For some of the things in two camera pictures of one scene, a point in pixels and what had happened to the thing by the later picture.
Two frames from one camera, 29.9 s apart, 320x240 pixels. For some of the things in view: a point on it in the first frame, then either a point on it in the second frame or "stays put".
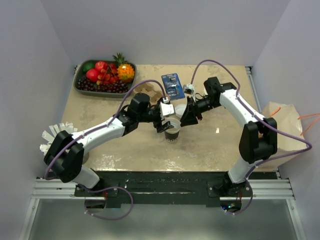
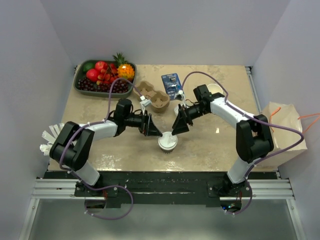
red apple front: [92, 74] stays put
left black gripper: [165, 126] -> [147, 127]
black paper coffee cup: [172, 134] -> [167, 151]
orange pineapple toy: [125, 70] stays put
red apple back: [101, 65] stays put
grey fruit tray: [115, 94] stays put
